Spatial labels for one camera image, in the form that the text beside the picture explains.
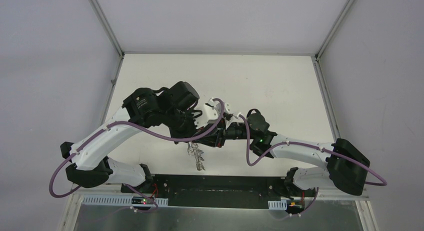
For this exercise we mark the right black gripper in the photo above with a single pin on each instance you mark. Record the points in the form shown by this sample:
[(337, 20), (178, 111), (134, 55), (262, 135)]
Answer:
[(215, 138)]

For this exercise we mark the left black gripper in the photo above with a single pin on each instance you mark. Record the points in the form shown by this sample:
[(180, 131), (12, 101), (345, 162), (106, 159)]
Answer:
[(191, 130)]

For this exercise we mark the round metal keyring disc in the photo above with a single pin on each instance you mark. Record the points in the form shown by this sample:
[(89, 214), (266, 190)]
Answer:
[(193, 150)]

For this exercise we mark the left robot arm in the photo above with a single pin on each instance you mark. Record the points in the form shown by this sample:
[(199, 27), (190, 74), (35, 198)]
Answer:
[(144, 108)]

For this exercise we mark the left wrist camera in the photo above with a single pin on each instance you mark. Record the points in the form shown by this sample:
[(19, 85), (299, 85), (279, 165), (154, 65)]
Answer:
[(210, 112)]

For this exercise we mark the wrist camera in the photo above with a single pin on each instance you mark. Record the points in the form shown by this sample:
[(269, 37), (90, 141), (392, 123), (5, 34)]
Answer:
[(231, 114), (210, 112)]

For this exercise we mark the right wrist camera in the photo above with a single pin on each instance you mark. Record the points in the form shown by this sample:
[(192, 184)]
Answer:
[(231, 114)]

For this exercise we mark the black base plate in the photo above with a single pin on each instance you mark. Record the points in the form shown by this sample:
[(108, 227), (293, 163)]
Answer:
[(238, 192)]

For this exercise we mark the right white cable duct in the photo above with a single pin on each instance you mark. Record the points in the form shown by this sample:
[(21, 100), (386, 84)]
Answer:
[(277, 205)]

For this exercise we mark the white cable duct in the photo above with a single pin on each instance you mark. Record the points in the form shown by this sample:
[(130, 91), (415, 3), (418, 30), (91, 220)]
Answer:
[(117, 200), (277, 205)]

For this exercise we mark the left white cable duct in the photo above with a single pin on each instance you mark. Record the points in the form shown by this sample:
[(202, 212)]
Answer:
[(117, 200)]

